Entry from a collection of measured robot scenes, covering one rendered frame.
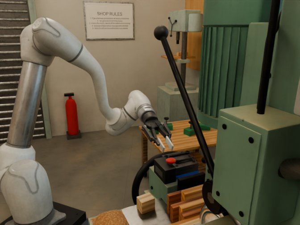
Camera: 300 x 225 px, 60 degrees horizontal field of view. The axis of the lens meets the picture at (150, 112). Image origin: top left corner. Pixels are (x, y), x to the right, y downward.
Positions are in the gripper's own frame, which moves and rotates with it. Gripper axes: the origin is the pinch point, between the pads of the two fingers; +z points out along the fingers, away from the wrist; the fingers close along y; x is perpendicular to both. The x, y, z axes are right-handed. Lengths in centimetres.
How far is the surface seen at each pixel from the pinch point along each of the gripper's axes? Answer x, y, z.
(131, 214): -13.9, -30.8, 36.1
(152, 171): -15.3, -19.5, 24.2
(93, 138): 162, 10, -177
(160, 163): -22.0, -18.6, 26.7
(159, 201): -13.1, -20.8, 33.9
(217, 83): -57, -17, 37
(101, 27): 38, 35, -247
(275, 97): -64, -19, 52
